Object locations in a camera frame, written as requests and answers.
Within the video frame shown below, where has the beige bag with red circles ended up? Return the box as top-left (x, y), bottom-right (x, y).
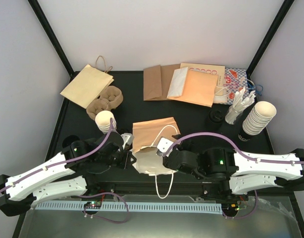
top-left (180, 62), bottom-right (225, 76)

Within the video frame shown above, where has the brown kraft paper bag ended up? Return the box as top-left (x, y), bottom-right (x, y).
top-left (143, 64), bottom-right (180, 101)

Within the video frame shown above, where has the stack of black cup lids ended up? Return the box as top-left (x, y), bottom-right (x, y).
top-left (205, 110), bottom-right (224, 131)

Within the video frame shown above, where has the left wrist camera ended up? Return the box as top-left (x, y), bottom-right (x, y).
top-left (121, 133), bottom-right (134, 150)

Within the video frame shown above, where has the white paper bag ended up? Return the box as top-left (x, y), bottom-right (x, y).
top-left (167, 67), bottom-right (188, 99)

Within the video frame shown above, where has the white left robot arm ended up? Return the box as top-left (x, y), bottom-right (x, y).
top-left (0, 131), bottom-right (136, 217)

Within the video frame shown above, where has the light blue cable duct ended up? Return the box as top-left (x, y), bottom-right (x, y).
top-left (36, 200), bottom-right (222, 215)

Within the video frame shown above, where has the orange paper bag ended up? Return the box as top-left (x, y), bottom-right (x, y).
top-left (131, 117), bottom-right (181, 199)
top-left (170, 70), bottom-right (218, 107)

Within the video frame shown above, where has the blue checkered paper bag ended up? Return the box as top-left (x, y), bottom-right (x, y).
top-left (223, 68), bottom-right (263, 105)

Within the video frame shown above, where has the black frame post left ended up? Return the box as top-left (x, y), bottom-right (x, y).
top-left (28, 0), bottom-right (74, 76)

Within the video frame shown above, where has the black frame post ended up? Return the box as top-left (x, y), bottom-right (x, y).
top-left (28, 0), bottom-right (74, 76)
top-left (246, 0), bottom-right (294, 78)

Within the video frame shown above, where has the tan paper bag with handles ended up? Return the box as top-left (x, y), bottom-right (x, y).
top-left (60, 56), bottom-right (114, 109)

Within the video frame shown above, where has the stack of white paper cups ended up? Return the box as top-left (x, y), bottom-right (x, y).
top-left (95, 111), bottom-right (117, 134)

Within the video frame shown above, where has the black frame post right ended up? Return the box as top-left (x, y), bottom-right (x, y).
top-left (246, 0), bottom-right (294, 78)

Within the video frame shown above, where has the stack of pulp cup carriers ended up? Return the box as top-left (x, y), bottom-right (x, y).
top-left (86, 86), bottom-right (123, 120)

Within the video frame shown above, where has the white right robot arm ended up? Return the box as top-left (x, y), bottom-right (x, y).
top-left (162, 148), bottom-right (304, 200)

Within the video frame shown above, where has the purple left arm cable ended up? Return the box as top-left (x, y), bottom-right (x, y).
top-left (0, 118), bottom-right (115, 210)

